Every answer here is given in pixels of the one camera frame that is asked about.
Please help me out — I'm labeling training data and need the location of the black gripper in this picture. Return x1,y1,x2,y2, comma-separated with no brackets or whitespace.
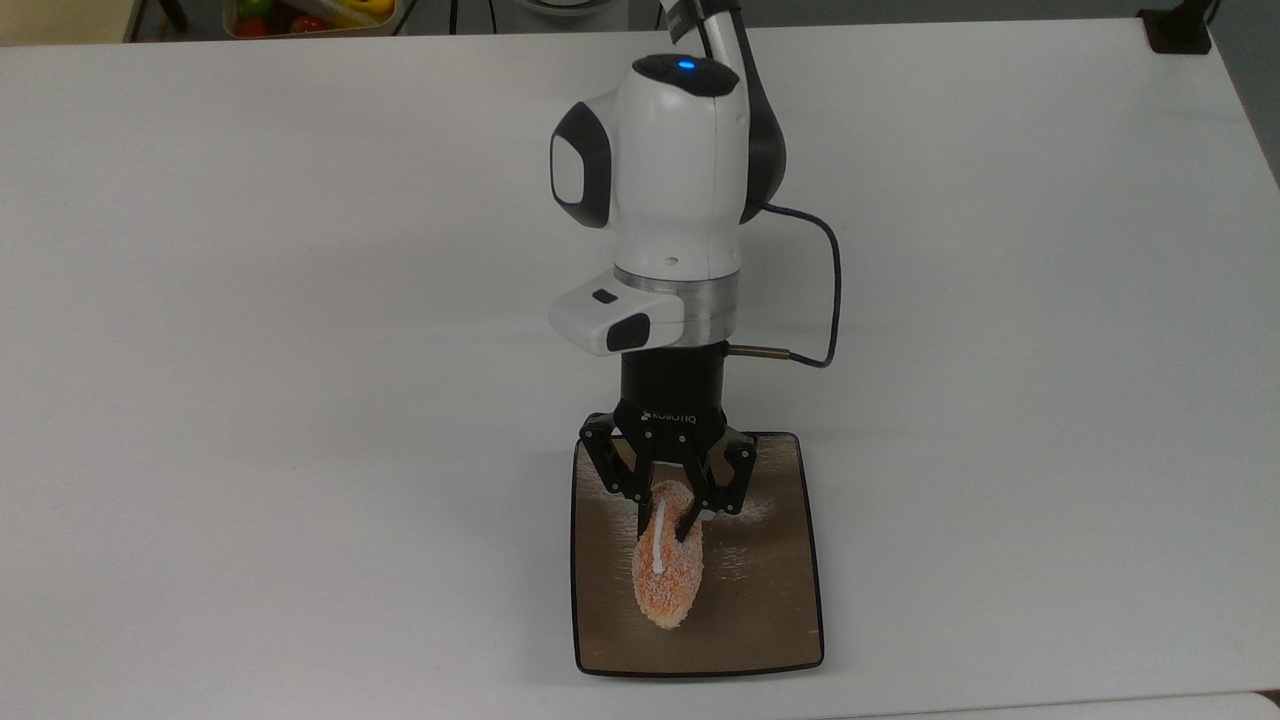
578,341,759,544

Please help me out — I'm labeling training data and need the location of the orange sugared bread roll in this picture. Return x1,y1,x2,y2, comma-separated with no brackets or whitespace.
631,480,707,631

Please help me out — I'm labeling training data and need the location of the brown square ceramic plate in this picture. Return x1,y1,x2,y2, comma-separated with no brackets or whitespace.
570,432,826,679

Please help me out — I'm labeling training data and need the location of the grey round bowl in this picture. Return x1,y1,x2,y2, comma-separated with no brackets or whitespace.
515,0,626,18

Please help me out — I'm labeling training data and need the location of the beige fruit container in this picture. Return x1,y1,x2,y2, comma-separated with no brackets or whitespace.
222,0,399,40

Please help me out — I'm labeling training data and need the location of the black stand base clamp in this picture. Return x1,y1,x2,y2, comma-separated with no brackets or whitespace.
1138,0,1223,55

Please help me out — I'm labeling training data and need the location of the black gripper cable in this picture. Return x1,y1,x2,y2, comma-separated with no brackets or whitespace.
728,203,844,369

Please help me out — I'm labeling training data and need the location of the black velcro strap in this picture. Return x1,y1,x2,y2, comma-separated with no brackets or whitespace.
660,0,706,43

